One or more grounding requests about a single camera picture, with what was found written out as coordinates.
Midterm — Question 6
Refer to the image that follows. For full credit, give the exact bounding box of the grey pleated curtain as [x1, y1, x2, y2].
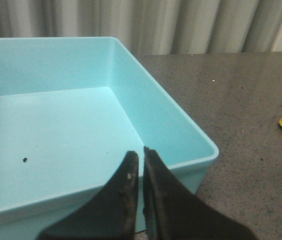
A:
[0, 0, 282, 55]

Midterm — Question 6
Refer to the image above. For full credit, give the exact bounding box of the light blue plastic box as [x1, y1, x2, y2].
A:
[0, 37, 219, 240]

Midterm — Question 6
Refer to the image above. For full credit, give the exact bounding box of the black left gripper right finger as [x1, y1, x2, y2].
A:
[143, 147, 257, 240]

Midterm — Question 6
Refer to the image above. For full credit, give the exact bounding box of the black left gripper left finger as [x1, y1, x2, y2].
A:
[37, 151, 139, 240]

